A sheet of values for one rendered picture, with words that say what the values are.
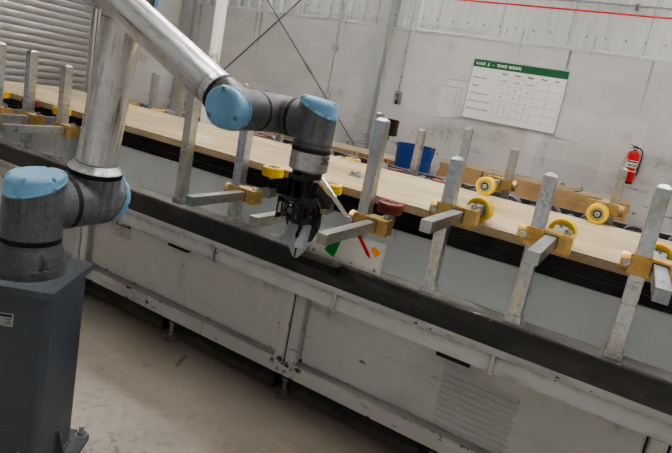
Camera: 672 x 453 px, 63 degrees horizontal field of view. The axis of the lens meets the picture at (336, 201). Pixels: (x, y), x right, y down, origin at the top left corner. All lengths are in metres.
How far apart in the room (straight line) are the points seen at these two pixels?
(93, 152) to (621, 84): 7.82
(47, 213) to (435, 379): 1.31
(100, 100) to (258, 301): 1.06
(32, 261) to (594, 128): 7.92
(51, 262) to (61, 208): 0.14
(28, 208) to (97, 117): 0.30
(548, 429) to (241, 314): 1.22
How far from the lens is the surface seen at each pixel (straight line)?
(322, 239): 1.41
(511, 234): 1.74
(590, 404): 1.66
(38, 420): 1.76
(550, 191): 1.51
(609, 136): 8.72
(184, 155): 2.10
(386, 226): 1.64
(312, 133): 1.21
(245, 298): 2.33
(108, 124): 1.65
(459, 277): 1.83
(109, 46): 1.62
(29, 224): 1.59
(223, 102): 1.16
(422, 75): 9.32
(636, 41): 8.83
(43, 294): 1.57
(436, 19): 9.43
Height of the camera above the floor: 1.22
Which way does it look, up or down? 11 degrees down
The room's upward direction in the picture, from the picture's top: 11 degrees clockwise
